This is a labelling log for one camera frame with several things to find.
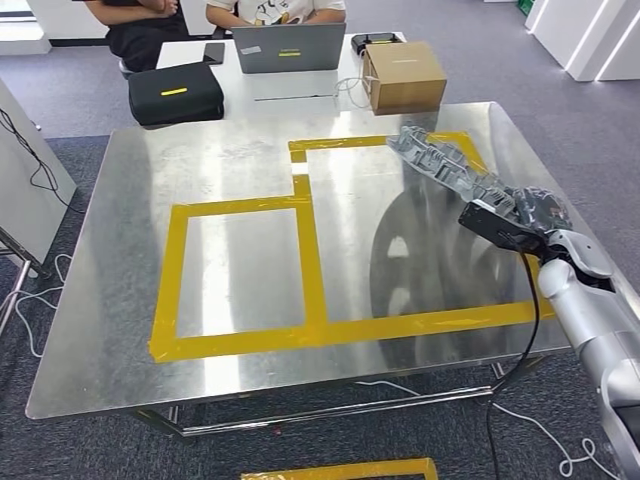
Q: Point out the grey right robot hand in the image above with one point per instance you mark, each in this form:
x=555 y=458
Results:
x=545 y=208

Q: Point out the grey plastic hubcap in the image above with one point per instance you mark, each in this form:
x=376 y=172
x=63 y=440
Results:
x=435 y=162

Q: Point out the steel workbench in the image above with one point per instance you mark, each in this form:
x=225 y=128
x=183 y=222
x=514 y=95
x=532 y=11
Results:
x=125 y=265

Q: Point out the white display plinth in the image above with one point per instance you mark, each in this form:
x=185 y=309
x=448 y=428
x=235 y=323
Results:
x=625 y=60
x=564 y=33

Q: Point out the brown cardboard box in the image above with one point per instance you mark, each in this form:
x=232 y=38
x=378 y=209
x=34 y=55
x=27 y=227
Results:
x=404 y=79

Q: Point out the black flat device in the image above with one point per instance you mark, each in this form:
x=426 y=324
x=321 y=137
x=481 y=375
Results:
x=375 y=41

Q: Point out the white table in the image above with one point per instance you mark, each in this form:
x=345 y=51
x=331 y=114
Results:
x=290 y=89

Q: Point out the grey laptop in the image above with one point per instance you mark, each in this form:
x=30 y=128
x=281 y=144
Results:
x=290 y=60

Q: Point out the person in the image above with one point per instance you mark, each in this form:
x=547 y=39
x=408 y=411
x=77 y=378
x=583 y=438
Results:
x=140 y=40
x=280 y=10

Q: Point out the black smartphone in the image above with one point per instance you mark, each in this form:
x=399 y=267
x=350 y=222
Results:
x=213 y=53

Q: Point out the black case yellow label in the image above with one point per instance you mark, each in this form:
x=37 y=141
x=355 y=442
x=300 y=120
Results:
x=175 y=102

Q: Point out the white board panel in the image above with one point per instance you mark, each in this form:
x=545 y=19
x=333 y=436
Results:
x=25 y=199

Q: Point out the steel tube stand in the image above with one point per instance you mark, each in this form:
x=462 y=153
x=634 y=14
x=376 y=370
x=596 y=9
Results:
x=17 y=291

